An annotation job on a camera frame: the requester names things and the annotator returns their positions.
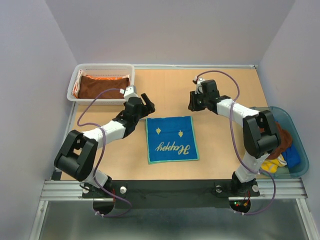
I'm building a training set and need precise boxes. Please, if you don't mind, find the yellow towel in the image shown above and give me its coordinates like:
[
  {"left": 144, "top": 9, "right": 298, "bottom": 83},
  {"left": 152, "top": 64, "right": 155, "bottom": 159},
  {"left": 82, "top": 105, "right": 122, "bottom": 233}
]
[{"left": 260, "top": 154, "right": 287, "bottom": 174}]

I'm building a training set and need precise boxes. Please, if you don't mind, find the blue towel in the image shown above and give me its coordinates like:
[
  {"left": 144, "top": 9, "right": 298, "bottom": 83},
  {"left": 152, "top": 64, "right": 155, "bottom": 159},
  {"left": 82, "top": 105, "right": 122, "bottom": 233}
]
[{"left": 281, "top": 144, "right": 301, "bottom": 169}]

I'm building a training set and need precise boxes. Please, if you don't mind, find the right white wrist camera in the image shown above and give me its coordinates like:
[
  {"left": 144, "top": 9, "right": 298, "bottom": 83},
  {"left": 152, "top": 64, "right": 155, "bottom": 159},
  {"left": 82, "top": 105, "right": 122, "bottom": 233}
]
[{"left": 192, "top": 77, "right": 205, "bottom": 94}]

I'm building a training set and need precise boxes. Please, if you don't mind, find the orange Doraemon towel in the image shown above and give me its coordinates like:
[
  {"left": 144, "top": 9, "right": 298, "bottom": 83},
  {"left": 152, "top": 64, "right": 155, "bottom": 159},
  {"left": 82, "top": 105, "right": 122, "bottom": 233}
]
[{"left": 72, "top": 69, "right": 132, "bottom": 98}]

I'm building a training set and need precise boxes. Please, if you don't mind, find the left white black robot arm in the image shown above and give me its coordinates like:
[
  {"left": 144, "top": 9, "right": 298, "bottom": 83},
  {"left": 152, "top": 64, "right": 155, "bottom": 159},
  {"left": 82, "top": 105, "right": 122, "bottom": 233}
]
[{"left": 54, "top": 93, "right": 155, "bottom": 199}]

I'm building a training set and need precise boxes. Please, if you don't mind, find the teal patterned towel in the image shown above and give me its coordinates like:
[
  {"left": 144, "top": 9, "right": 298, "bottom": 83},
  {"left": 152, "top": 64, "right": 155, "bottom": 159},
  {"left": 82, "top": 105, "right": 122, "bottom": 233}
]
[{"left": 145, "top": 116, "right": 200, "bottom": 164}]

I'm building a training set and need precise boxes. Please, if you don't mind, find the brown towel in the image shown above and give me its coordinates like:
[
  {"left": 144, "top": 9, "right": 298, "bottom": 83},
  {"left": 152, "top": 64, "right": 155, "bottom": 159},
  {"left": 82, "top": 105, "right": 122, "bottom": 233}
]
[
  {"left": 76, "top": 75, "right": 131, "bottom": 99},
  {"left": 267, "top": 121, "right": 293, "bottom": 160}
]

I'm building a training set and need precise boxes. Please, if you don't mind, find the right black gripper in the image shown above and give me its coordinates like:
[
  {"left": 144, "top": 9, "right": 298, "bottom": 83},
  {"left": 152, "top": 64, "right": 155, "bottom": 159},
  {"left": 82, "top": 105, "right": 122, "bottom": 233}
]
[{"left": 187, "top": 89, "right": 209, "bottom": 112}]

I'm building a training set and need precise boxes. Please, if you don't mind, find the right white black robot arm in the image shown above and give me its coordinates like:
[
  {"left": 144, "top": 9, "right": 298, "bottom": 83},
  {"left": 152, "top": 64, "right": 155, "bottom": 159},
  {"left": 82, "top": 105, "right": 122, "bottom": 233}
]
[{"left": 188, "top": 78, "right": 281, "bottom": 195}]

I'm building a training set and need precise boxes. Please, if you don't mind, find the teal plastic tub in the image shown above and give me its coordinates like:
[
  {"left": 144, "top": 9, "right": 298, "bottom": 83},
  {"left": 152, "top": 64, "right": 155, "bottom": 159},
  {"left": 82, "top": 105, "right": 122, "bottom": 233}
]
[{"left": 251, "top": 106, "right": 309, "bottom": 179}]

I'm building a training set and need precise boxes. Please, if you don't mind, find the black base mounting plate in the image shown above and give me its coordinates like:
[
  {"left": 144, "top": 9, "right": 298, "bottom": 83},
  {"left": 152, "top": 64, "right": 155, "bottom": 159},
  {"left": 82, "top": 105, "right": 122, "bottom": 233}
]
[{"left": 82, "top": 179, "right": 260, "bottom": 209}]

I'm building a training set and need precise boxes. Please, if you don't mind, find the aluminium frame rail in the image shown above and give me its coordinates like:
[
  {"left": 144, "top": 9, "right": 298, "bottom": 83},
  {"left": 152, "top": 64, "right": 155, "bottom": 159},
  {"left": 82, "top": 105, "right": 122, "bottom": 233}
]
[{"left": 29, "top": 102, "right": 313, "bottom": 240}]

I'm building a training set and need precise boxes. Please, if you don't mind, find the white perforated plastic basket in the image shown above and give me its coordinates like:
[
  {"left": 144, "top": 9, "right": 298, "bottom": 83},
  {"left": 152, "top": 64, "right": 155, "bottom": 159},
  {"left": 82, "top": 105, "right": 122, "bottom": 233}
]
[{"left": 66, "top": 63, "right": 135, "bottom": 106}]

